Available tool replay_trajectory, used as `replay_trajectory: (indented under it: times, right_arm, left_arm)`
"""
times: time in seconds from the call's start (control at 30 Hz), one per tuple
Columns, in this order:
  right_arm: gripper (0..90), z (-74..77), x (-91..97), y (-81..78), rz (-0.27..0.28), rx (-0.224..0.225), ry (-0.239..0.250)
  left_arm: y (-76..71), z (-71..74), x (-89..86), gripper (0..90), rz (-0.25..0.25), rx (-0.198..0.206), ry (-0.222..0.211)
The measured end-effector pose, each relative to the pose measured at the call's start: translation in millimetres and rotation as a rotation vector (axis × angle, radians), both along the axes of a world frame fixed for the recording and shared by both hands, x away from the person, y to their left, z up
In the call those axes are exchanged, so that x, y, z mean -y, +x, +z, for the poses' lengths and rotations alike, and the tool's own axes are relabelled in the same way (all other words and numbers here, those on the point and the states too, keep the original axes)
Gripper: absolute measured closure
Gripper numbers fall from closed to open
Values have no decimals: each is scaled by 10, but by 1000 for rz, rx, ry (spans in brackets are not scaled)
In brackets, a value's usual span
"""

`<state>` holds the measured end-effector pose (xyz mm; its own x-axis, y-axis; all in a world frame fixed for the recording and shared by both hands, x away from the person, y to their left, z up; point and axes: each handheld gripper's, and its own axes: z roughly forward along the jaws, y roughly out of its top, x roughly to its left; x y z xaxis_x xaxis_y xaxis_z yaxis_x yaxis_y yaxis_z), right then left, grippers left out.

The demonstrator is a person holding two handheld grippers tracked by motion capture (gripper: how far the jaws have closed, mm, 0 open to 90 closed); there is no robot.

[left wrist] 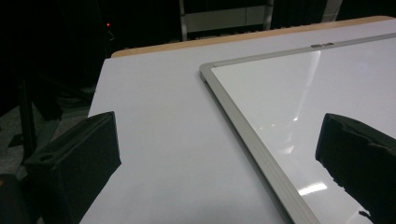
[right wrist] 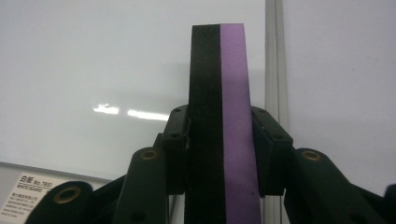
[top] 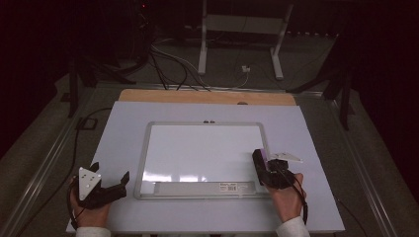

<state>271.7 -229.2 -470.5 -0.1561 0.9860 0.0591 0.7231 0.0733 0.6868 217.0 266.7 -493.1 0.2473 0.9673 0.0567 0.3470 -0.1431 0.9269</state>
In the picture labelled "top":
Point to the person's left hand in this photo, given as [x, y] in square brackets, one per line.
[90, 215]

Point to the white table cover sheet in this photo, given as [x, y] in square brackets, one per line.
[125, 131]

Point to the dark device with red light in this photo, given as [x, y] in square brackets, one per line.
[143, 19]

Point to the person's right hand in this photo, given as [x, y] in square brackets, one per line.
[286, 200]

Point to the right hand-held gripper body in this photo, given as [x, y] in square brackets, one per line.
[278, 171]

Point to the grey metal stand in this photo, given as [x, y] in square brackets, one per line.
[242, 24]

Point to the power strip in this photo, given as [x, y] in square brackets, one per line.
[313, 34]

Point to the black square floor plate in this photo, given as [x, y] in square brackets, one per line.
[86, 123]

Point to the black tripod stand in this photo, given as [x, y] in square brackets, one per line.
[84, 75]
[339, 79]

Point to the whiteboard with grey metal frame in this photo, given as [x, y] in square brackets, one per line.
[204, 154]

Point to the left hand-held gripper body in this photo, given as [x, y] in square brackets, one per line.
[88, 184]

